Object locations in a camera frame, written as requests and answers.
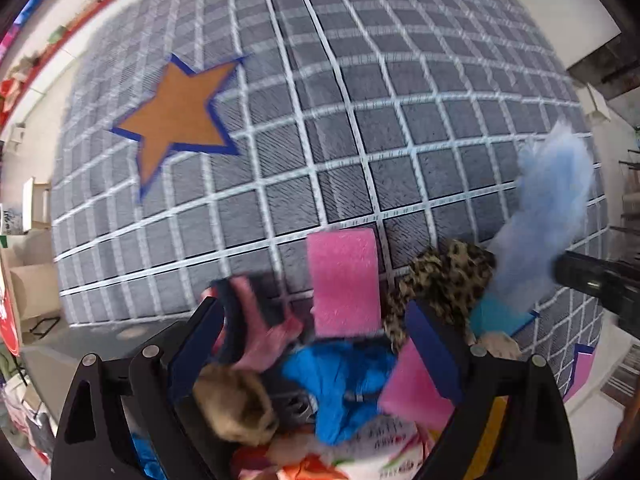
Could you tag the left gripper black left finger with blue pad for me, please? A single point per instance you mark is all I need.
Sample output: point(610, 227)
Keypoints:
point(152, 386)

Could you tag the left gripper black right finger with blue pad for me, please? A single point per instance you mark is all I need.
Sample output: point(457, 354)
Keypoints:
point(535, 441)

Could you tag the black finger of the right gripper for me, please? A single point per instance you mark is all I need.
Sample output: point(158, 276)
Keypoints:
point(614, 283)

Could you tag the beige knit hat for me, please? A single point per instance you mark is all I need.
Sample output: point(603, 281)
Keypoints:
point(235, 405)

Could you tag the light blue fluffy duster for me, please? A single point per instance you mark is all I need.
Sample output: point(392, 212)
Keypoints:
point(553, 188)

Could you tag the pink navy knit hat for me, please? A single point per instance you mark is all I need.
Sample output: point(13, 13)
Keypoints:
point(256, 332)

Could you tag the pink sponge block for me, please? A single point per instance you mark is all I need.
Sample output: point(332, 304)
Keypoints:
point(411, 395)
point(343, 267)

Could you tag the leopard print scrunchie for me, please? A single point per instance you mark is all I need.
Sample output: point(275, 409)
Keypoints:
point(449, 281)

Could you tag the pink yellow paper box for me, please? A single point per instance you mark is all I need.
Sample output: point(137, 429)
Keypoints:
point(488, 440)

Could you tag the floral tissue pack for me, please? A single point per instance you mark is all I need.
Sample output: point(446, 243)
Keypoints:
point(386, 448)

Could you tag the small white wooden stool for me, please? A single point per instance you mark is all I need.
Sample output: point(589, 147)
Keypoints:
point(36, 199)

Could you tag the grey checked star rug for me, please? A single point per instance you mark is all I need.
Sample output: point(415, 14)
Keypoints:
point(402, 116)

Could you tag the red white tv cabinet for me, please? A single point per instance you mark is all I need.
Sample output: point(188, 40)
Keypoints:
point(33, 37)

